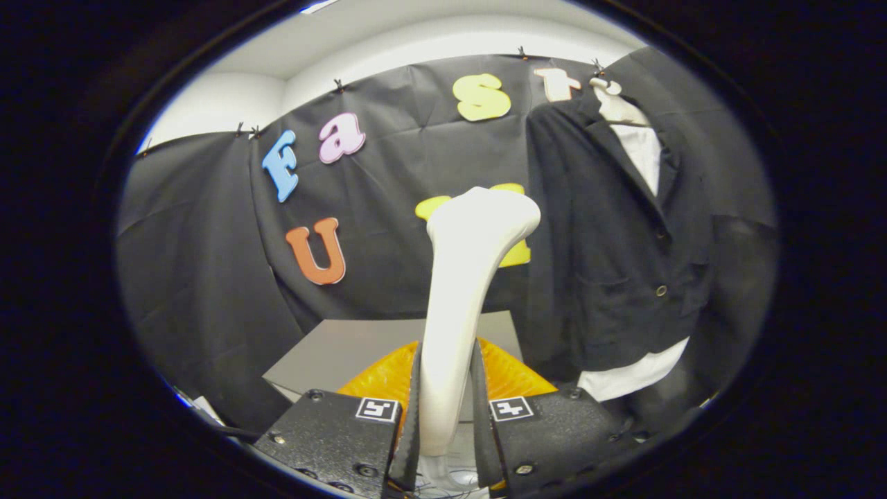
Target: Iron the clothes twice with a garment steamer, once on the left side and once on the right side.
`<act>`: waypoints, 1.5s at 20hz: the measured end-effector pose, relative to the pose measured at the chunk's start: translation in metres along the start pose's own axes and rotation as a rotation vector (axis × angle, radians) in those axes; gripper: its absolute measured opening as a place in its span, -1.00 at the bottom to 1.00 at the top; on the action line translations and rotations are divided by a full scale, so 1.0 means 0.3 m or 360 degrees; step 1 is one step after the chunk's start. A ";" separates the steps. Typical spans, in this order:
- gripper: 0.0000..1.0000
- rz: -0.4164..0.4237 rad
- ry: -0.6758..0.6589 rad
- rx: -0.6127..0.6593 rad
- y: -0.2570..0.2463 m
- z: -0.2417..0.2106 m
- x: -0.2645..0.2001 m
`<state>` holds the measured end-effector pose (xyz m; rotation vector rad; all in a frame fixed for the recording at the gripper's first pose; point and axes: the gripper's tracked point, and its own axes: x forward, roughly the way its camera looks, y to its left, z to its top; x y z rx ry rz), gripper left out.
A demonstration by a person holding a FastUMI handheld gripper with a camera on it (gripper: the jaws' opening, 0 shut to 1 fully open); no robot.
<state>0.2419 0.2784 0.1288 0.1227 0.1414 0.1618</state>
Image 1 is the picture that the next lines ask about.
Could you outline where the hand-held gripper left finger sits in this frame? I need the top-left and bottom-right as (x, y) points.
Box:
(253, 340), (423, 499)

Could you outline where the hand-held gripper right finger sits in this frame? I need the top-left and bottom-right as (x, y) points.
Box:
(471, 338), (635, 496)

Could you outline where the white garment steamer with hose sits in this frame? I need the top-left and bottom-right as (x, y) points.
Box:
(416, 186), (542, 494)

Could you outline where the black blazer jacket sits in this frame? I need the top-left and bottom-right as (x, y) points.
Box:
(525, 83), (715, 383)

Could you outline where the grey cabinet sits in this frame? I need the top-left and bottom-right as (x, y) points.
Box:
(262, 310), (525, 425)

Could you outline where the white mannequin torso on stand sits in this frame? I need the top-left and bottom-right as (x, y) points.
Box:
(577, 76), (692, 403)

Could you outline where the white and blue clutter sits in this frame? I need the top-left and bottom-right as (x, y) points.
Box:
(175, 389), (227, 428)

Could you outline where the black backdrop cloth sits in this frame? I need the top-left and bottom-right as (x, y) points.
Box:
(114, 47), (778, 435)

